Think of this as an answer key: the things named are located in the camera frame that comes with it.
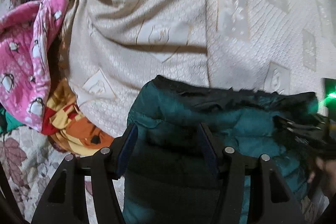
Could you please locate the dark green puffer jacket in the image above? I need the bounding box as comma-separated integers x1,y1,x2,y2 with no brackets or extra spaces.
123,76,318,223

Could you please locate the person right hand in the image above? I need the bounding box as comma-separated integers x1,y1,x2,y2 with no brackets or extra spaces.
307,157,336,201

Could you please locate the floral fleece blanket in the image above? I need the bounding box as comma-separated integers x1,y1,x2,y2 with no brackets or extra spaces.
1,127,129,223

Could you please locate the red yellow patterned cloth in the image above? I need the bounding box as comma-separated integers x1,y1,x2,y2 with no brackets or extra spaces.
42,79,114,156

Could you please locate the green cloth piece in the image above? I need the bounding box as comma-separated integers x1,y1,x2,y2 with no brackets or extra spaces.
0,105,23,134

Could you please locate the cream embossed bedspread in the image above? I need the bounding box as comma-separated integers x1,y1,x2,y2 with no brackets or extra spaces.
60,0,335,136

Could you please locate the pink penguin pajama cloth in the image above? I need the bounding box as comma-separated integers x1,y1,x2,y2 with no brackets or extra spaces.
1,0,70,131

